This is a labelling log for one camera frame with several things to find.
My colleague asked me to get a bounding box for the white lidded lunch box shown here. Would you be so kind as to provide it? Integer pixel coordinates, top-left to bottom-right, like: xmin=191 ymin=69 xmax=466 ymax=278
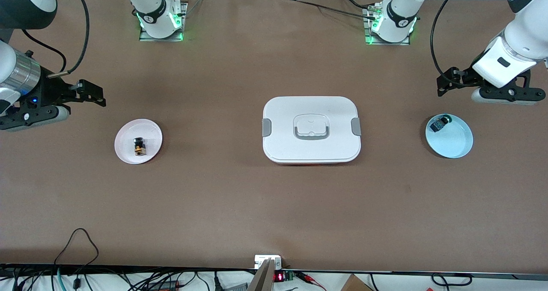
xmin=262 ymin=96 xmax=361 ymax=165

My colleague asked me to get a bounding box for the brown cardboard box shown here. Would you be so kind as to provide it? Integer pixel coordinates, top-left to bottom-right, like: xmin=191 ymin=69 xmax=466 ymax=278
xmin=340 ymin=274 xmax=373 ymax=291

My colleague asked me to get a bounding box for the light blue round plate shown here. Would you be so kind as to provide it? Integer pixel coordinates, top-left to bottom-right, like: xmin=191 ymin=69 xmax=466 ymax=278
xmin=425 ymin=114 xmax=474 ymax=159

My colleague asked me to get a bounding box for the pink round plate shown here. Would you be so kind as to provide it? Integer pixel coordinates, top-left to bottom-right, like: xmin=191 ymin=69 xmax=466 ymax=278
xmin=114 ymin=119 xmax=163 ymax=165

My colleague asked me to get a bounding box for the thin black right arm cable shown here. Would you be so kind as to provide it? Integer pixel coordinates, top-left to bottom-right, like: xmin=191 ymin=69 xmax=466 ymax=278
xmin=21 ymin=29 xmax=68 ymax=74

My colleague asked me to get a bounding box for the blue push button switch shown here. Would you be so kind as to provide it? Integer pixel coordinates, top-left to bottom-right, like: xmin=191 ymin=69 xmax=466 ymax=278
xmin=429 ymin=116 xmax=453 ymax=132

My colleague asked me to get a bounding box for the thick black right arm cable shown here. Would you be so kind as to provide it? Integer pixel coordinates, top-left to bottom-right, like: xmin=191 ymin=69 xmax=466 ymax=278
xmin=46 ymin=0 xmax=90 ymax=78

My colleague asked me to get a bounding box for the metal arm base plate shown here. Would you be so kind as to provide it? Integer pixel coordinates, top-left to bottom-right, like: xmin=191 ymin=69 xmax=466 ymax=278
xmin=139 ymin=2 xmax=188 ymax=42
xmin=364 ymin=6 xmax=411 ymax=46

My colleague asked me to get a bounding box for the black base power cable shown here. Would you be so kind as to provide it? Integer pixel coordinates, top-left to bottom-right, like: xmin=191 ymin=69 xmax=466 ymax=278
xmin=295 ymin=0 xmax=377 ymax=22

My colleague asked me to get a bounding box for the black looped table cable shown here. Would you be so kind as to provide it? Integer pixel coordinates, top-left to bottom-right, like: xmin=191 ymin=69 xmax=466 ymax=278
xmin=54 ymin=228 xmax=100 ymax=279

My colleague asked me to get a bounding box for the black coiled floor cable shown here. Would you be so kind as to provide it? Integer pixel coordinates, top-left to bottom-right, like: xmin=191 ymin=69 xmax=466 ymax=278
xmin=430 ymin=273 xmax=474 ymax=287

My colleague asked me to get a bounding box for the white post bracket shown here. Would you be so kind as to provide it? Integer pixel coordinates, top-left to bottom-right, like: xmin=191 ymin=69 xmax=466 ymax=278
xmin=254 ymin=255 xmax=282 ymax=269

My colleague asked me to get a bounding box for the aluminium camera post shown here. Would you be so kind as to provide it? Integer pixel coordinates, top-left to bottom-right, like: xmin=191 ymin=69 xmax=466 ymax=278
xmin=247 ymin=258 xmax=277 ymax=291

